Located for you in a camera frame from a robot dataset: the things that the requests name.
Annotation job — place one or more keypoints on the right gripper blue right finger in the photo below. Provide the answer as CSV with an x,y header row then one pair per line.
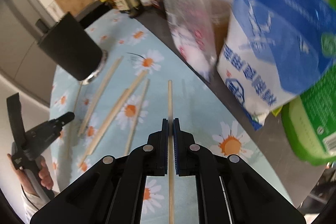
x,y
176,130

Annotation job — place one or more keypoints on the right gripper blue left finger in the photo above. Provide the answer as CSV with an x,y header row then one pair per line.
x,y
164,146

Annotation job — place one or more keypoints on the black kitchen sink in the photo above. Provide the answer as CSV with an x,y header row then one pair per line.
x,y
91,13

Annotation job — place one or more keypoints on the person's left hand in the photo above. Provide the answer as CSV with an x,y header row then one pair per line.
x,y
44,174

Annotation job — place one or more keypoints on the daisy print blue mat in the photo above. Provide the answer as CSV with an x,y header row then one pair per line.
x,y
197,108

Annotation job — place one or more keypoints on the black utensil holder cup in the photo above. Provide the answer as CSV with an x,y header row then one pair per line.
x,y
68,44

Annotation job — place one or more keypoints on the clear pink sugar bag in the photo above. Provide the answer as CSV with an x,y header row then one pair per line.
x,y
192,32

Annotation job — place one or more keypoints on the green plastic package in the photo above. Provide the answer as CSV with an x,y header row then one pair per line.
x,y
309,119

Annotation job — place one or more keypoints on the blue white salt bag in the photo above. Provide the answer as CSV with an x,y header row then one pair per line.
x,y
275,50

